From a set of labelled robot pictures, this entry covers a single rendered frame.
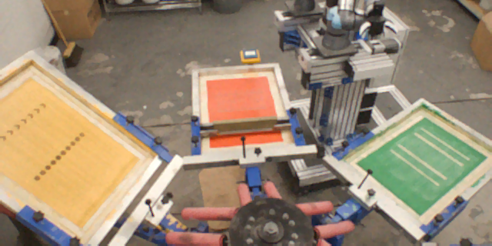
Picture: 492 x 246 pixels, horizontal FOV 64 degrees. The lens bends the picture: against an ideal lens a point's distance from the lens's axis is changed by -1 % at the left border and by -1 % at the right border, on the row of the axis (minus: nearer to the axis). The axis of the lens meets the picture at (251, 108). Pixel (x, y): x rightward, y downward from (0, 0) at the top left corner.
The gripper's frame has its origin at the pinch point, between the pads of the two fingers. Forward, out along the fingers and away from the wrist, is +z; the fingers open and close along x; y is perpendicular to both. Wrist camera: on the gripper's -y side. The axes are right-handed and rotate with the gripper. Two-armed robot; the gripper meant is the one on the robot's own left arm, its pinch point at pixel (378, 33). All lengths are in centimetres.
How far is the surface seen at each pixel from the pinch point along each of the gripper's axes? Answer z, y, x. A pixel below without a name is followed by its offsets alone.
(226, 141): 6, 62, 77
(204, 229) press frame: 66, 53, 73
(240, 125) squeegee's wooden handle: 0, 56, 69
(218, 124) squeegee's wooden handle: 3, 52, 80
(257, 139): 1, 65, 60
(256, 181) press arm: 37, 57, 55
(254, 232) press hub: 80, 31, 46
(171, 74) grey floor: -170, 144, 189
